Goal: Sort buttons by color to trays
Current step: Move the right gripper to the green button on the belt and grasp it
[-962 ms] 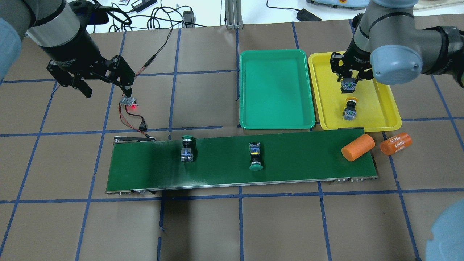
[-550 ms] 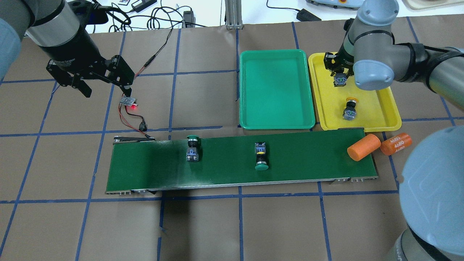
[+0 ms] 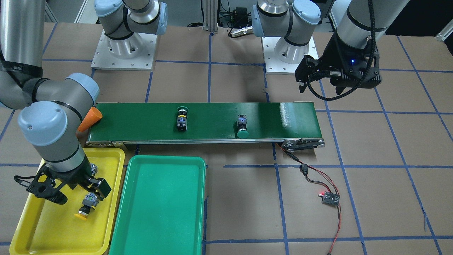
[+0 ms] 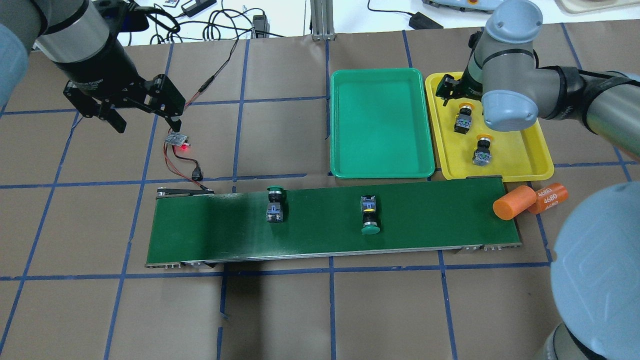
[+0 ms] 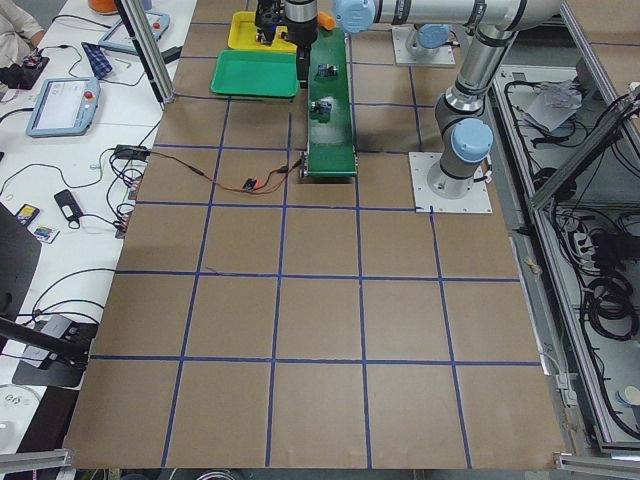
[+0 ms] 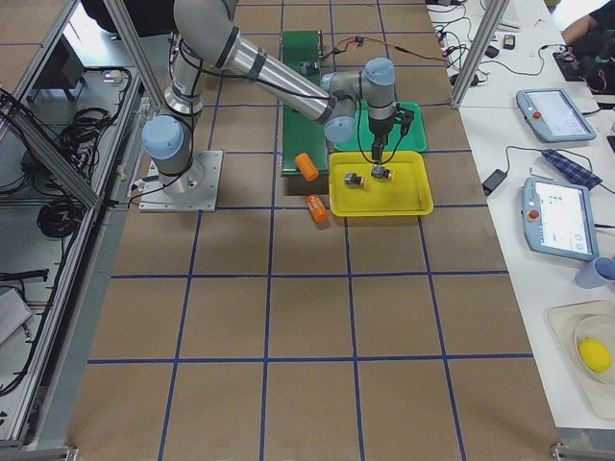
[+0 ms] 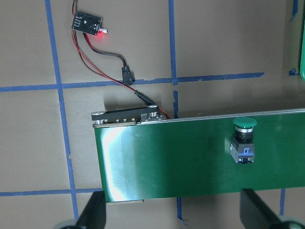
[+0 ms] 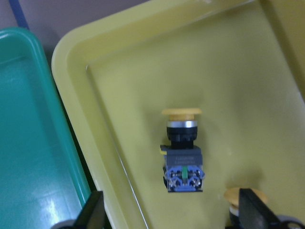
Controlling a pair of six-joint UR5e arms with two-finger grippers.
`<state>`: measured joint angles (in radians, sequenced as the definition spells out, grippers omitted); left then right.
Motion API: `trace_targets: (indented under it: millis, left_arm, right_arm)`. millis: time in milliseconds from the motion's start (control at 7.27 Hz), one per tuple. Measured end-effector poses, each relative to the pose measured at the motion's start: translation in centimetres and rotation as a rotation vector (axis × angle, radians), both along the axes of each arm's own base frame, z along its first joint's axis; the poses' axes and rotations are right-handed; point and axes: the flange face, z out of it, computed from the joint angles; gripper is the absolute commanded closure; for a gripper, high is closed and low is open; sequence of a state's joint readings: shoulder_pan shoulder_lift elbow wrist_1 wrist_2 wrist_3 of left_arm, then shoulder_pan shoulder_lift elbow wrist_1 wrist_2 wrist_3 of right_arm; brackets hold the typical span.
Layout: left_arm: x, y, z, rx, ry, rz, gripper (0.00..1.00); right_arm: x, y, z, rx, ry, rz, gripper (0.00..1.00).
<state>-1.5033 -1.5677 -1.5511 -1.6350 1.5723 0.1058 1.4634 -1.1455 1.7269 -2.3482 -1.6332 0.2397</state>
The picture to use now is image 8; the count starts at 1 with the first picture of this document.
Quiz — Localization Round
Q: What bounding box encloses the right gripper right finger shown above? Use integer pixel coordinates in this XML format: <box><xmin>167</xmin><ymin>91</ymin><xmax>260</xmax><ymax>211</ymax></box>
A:
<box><xmin>239</xmin><ymin>188</ymin><xmax>280</xmax><ymax>229</ymax></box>

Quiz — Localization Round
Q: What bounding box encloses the yellow plastic tray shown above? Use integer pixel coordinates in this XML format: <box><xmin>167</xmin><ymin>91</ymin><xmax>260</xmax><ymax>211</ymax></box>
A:
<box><xmin>52</xmin><ymin>0</ymin><xmax>305</xmax><ymax>229</ymax></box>

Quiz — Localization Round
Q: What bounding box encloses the yellow push button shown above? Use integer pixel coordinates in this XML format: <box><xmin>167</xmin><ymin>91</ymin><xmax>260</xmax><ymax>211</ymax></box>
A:
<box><xmin>160</xmin><ymin>108</ymin><xmax>205</xmax><ymax>193</ymax></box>
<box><xmin>224</xmin><ymin>187</ymin><xmax>268</xmax><ymax>229</ymax></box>

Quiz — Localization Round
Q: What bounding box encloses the green plastic tray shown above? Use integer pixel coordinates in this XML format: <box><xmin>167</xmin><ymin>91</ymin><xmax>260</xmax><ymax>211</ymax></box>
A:
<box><xmin>0</xmin><ymin>28</ymin><xmax>90</xmax><ymax>229</ymax></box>

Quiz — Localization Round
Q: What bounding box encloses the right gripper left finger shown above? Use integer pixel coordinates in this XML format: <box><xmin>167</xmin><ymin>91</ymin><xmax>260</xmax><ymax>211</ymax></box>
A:
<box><xmin>73</xmin><ymin>191</ymin><xmax>105</xmax><ymax>229</ymax></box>

